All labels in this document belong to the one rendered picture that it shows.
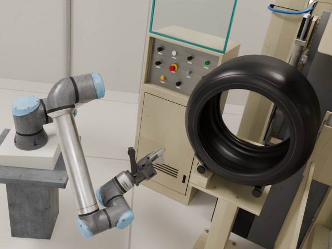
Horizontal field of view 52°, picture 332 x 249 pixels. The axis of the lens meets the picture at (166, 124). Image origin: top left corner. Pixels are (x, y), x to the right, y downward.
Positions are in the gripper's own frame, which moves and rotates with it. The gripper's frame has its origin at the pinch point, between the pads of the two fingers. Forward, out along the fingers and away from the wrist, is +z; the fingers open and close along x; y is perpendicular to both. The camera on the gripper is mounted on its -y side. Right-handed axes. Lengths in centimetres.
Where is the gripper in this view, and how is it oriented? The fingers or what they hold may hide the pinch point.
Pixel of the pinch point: (162, 148)
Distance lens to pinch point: 158.6
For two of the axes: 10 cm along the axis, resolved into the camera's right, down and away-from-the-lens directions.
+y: 5.4, 7.9, 2.8
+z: 8.1, -5.8, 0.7
